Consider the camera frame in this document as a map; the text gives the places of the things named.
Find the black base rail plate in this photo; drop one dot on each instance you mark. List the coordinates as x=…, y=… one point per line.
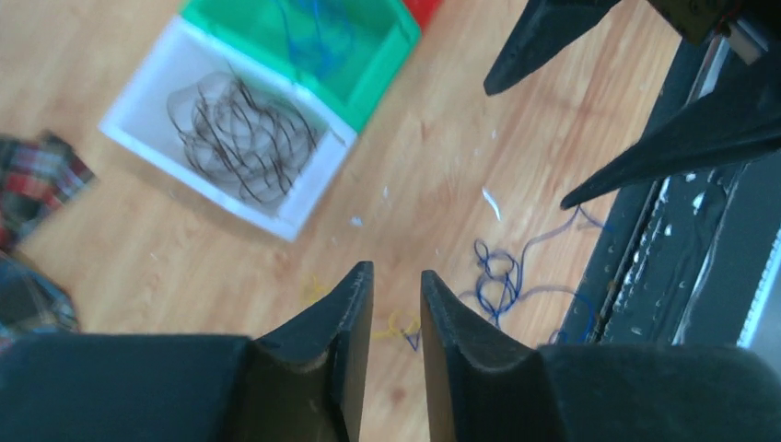
x=694, y=258

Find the red plastic bin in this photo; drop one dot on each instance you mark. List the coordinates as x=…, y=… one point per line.
x=423, y=11

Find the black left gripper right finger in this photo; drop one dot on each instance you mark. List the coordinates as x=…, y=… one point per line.
x=482, y=385

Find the yellow cable small bundle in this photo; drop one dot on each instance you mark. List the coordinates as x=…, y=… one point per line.
x=398, y=326

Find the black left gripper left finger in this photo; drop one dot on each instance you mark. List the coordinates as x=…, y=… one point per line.
x=303, y=381

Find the green plastic bin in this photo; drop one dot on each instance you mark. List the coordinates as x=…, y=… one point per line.
x=346, y=53

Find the white plastic bin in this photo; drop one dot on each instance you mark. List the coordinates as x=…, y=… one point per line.
x=249, y=140

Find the plaid cloth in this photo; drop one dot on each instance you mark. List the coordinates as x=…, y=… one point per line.
x=38, y=177

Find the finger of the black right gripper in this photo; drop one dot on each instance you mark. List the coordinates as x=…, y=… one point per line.
x=738, y=121
x=544, y=29

